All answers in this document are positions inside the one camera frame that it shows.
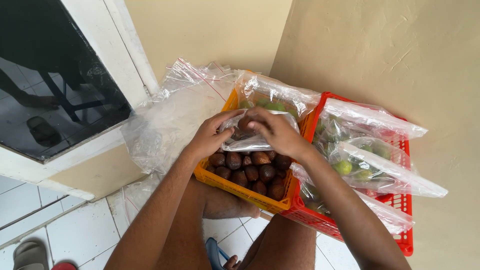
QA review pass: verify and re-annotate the person's bare foot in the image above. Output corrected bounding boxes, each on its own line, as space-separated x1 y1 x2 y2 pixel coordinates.
223 255 242 270

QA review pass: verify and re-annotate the person's right hand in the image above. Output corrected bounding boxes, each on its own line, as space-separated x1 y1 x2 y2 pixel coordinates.
245 107 314 161

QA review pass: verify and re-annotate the bag of green limes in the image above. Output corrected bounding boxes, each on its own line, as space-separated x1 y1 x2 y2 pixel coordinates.
328 137 449 199
289 162 415 235
314 98 429 145
234 70 322 121

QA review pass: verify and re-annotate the grey sandal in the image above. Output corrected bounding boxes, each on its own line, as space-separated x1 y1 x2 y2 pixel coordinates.
13 241 50 270

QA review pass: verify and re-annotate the clear plastic zip bag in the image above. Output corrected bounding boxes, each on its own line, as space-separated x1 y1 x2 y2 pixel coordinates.
218 109 301 152

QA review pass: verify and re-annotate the pile of brown snake fruits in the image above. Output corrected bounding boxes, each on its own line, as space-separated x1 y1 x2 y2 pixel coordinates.
205 149 294 202

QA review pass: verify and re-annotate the orange plastic crate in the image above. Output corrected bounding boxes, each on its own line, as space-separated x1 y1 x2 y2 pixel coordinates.
193 70 317 215

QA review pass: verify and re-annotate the person's left leg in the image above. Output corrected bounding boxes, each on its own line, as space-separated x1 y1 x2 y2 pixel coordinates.
155 175 262 270

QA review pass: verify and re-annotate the heap of empty clear bags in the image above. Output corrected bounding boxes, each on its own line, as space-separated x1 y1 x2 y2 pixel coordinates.
120 57 241 226

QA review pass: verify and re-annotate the brown snake fruit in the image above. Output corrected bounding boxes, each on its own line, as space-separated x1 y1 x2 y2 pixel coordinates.
237 116 254 132

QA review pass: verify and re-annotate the white framed dark window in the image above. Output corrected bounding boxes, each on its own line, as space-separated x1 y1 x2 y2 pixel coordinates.
0 0 161 202

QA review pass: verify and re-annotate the blue sandal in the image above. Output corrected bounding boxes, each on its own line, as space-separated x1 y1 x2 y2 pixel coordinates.
205 237 231 270

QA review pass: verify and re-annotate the person's left hand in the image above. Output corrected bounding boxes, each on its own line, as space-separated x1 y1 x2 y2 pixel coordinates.
185 109 245 162

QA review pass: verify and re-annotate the person's right leg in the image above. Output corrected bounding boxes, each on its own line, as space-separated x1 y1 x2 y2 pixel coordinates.
240 214 318 270

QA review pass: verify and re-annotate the person's leg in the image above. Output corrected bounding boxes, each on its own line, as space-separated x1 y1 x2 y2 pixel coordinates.
155 175 262 270
240 214 318 270

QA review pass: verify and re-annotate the red plastic crate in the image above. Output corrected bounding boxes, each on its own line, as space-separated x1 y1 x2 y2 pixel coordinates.
279 91 414 257

